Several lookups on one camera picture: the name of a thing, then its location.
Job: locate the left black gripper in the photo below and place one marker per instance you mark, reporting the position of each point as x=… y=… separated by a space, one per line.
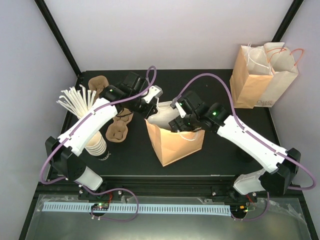
x=151 y=109

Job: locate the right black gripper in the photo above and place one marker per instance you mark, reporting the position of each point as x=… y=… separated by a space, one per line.
x=183 y=127

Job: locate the kraft paper bag white handles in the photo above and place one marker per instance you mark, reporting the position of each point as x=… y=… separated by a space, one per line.
x=169 y=146

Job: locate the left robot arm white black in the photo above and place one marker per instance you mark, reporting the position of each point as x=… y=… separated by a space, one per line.
x=135 y=93

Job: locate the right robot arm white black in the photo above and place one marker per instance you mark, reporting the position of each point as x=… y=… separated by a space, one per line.
x=278 y=164

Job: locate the stacked brown pulp cup carriers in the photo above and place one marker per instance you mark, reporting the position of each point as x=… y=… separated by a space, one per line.
x=98 y=84

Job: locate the stack of white paper cups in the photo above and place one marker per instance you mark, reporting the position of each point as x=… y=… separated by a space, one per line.
x=97 y=147

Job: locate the stack of black cup lids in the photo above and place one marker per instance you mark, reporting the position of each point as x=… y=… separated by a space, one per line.
x=243 y=156

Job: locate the cup holding white straws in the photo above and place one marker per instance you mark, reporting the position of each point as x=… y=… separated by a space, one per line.
x=77 y=102

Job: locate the tall kraft paper bag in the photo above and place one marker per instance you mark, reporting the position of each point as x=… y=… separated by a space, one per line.
x=251 y=75

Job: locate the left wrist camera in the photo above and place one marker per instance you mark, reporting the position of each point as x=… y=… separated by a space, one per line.
x=153 y=92

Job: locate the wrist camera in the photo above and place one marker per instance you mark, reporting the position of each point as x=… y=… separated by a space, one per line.
x=153 y=92
x=176 y=105

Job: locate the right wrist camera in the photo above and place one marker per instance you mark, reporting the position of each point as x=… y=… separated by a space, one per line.
x=176 y=105

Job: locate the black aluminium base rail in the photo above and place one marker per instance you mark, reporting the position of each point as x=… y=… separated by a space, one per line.
x=217 y=188

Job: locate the white paper bag orange handles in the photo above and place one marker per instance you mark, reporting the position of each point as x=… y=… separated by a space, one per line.
x=284 y=66

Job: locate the light blue slotted cable duct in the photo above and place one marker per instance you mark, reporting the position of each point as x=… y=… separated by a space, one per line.
x=129 y=208

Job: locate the left black frame post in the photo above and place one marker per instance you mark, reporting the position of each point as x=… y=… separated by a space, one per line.
x=49 y=19

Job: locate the black frame post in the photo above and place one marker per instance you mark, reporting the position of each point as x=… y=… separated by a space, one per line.
x=287 y=19
x=49 y=19

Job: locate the right black frame post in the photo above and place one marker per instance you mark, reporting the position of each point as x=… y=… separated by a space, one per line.
x=287 y=19

